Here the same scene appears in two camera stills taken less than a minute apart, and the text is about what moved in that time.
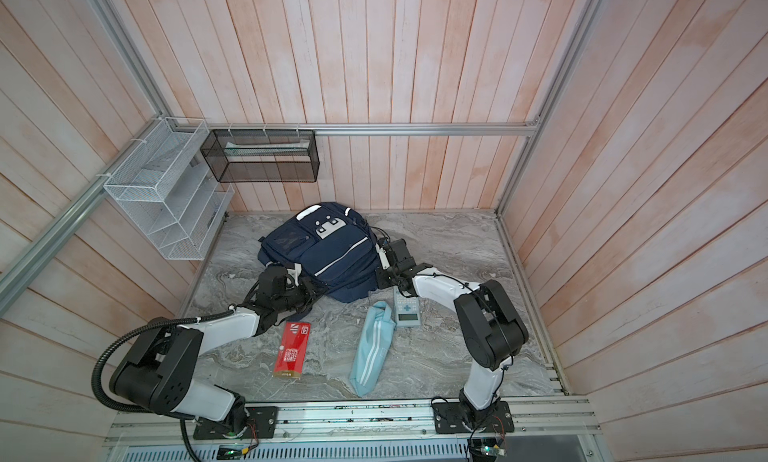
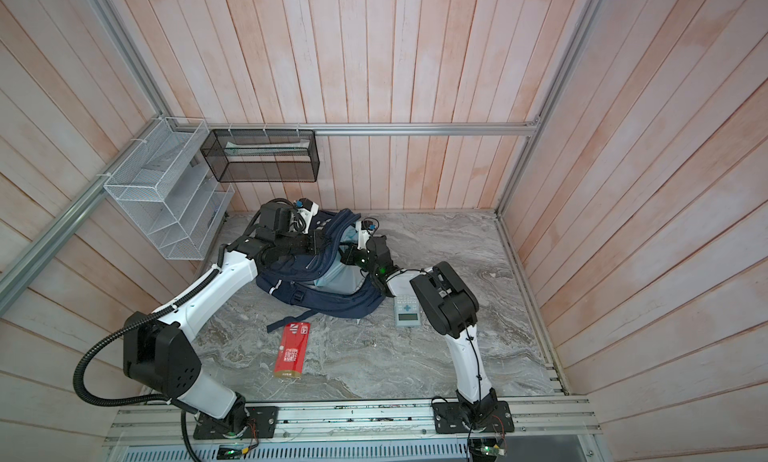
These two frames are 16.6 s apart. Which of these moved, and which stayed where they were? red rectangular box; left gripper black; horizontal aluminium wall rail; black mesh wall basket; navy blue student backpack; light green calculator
Moved: left gripper black; navy blue student backpack
Stayed: light green calculator; red rectangular box; black mesh wall basket; horizontal aluminium wall rail
